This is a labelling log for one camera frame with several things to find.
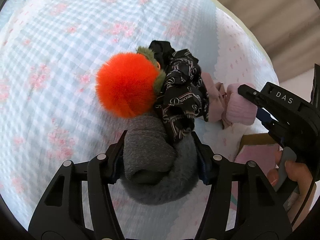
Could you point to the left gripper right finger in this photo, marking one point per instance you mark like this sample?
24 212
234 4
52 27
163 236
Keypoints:
260 212

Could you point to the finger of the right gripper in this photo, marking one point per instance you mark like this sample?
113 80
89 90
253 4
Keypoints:
259 99
315 93

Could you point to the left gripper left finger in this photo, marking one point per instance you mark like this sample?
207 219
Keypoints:
77 203

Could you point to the light pink fuzzy sock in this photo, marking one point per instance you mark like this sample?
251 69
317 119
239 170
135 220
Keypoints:
238 109

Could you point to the black printed scrunchie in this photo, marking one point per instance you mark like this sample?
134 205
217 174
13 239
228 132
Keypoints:
183 96

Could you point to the grey blue sock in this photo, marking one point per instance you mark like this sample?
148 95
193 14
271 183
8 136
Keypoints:
156 172

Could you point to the orange fur pompom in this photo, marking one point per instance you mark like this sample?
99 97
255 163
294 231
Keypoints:
125 84

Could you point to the person right hand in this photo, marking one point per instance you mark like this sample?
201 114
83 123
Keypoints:
300 208

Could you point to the pink cardboard box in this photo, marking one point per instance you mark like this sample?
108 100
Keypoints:
260 148

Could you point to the green mattress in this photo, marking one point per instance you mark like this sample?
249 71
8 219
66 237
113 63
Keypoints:
243 26

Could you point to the blue pink checked bedsheet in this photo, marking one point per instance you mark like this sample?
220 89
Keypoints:
50 53

